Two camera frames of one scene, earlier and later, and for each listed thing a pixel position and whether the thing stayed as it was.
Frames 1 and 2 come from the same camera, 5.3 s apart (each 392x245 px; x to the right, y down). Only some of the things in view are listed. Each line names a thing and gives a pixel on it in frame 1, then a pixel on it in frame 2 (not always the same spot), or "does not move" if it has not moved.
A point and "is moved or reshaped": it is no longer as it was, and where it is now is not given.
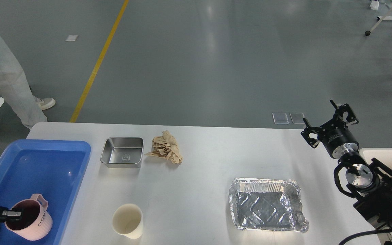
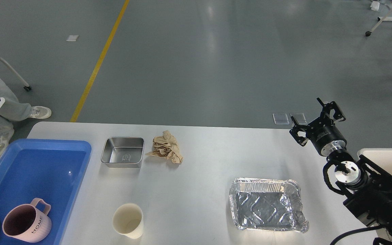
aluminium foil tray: [266, 204] does not move
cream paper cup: [127, 220] does not move
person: [0, 65] to [0, 128]
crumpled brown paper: [166, 147] does not move
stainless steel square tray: [123, 152] does not move
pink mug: [36, 223] is moved or reshaped
